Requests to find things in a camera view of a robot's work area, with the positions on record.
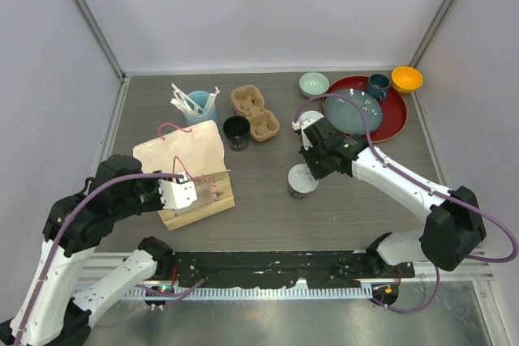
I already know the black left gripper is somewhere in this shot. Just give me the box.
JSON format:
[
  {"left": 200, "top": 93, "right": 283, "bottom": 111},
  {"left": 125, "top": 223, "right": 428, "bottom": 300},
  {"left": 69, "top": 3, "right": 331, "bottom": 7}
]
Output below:
[{"left": 115, "top": 168, "right": 176, "bottom": 219}]

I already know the black paper coffee cup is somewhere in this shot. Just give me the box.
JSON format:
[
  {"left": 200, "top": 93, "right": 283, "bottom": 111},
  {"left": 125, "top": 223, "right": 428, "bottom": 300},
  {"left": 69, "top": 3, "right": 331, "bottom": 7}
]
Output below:
[{"left": 288, "top": 186, "right": 315, "bottom": 199}]

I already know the pink kraft paper bag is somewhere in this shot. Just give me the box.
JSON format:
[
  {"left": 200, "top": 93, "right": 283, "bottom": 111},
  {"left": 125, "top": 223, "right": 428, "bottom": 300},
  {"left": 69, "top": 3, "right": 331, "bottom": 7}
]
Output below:
[{"left": 133, "top": 120, "right": 235, "bottom": 231}]

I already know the single white cup lid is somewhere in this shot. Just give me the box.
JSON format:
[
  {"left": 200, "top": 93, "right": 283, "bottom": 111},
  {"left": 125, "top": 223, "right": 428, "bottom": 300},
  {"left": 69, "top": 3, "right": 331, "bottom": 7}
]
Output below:
[{"left": 298, "top": 110, "right": 324, "bottom": 123}]

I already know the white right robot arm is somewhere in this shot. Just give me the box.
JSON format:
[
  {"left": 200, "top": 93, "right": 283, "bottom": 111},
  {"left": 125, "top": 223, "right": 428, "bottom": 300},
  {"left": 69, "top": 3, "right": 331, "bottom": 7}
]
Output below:
[{"left": 291, "top": 118, "right": 486, "bottom": 277}]

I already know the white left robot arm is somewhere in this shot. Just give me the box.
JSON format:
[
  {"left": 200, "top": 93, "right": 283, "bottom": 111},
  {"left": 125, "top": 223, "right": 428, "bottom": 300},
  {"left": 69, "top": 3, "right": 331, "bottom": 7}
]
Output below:
[{"left": 1, "top": 155, "right": 178, "bottom": 345}]

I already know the mint green ceramic bowl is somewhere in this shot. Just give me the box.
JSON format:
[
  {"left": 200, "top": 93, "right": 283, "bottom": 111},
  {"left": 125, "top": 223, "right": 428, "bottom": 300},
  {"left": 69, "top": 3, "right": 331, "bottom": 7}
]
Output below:
[{"left": 298, "top": 72, "right": 330, "bottom": 98}]

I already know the red round tray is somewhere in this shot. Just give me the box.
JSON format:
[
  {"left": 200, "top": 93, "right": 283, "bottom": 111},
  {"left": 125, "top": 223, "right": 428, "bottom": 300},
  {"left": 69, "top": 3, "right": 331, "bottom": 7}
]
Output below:
[{"left": 321, "top": 75, "right": 408, "bottom": 143}]

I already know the dark blue ceramic mug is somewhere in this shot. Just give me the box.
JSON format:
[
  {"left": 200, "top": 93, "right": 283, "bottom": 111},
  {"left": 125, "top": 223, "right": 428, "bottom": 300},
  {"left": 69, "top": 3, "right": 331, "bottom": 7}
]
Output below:
[{"left": 365, "top": 74, "right": 391, "bottom": 101}]

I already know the brown cardboard cup carrier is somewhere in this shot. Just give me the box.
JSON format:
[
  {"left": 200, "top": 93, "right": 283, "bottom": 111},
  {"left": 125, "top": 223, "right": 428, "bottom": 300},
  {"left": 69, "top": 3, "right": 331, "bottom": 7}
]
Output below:
[{"left": 231, "top": 84, "right": 280, "bottom": 142}]

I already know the orange bowl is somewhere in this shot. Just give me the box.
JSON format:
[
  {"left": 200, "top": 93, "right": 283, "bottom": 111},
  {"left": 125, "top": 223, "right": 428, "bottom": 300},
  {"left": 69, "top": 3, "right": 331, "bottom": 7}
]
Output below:
[{"left": 391, "top": 66, "right": 423, "bottom": 93}]

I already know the light blue straw cup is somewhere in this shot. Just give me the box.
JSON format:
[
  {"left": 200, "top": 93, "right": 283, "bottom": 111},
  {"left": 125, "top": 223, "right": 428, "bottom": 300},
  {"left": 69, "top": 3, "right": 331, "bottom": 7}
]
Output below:
[{"left": 184, "top": 91, "right": 219, "bottom": 126}]

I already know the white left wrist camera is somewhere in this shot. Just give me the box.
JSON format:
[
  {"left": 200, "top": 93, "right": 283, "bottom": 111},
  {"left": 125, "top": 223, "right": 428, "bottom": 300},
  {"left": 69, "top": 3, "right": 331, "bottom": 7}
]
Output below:
[{"left": 158, "top": 172, "right": 198, "bottom": 210}]

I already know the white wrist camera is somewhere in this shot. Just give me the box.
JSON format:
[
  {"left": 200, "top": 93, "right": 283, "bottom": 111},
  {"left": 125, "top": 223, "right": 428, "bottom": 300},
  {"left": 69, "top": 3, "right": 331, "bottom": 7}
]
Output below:
[
  {"left": 291, "top": 116, "right": 324, "bottom": 151},
  {"left": 158, "top": 172, "right": 198, "bottom": 210}
]

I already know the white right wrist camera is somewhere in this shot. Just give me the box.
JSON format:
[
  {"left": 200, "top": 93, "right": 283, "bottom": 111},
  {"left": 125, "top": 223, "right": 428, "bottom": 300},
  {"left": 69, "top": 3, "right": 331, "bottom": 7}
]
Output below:
[{"left": 291, "top": 116, "right": 324, "bottom": 151}]

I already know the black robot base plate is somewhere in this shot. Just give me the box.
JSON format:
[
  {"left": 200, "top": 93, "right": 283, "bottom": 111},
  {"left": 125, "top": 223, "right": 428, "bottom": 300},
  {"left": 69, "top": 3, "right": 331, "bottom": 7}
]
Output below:
[{"left": 151, "top": 250, "right": 415, "bottom": 289}]

